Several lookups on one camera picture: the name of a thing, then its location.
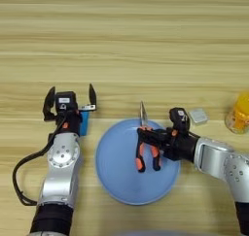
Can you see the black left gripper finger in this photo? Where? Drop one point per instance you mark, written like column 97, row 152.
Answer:
column 92, row 95
column 49, row 104

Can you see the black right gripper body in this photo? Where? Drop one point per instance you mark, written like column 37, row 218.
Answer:
column 181, row 146

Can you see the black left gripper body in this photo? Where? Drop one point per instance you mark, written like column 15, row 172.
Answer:
column 69, row 121

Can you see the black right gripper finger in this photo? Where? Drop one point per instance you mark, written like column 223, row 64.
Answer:
column 152, row 133
column 154, row 147

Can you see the small white square box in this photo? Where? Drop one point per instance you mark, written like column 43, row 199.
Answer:
column 198, row 116

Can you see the round blue plate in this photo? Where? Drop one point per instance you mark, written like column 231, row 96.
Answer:
column 116, row 168

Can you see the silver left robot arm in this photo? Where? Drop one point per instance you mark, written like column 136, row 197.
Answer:
column 61, row 175

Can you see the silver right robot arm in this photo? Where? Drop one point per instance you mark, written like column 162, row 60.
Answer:
column 220, row 162

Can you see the blue rectangular block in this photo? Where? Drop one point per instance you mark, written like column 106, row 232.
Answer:
column 84, row 125

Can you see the black labelled box left gripper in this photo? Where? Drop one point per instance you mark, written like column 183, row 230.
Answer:
column 66, row 101

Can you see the black labelled box gripper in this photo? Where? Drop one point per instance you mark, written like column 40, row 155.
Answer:
column 66, row 101
column 179, row 118

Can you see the black labelled box right gripper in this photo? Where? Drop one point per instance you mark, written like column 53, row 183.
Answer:
column 179, row 118

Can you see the orange juice bottle white cap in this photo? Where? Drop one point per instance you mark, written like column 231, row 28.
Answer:
column 240, row 117

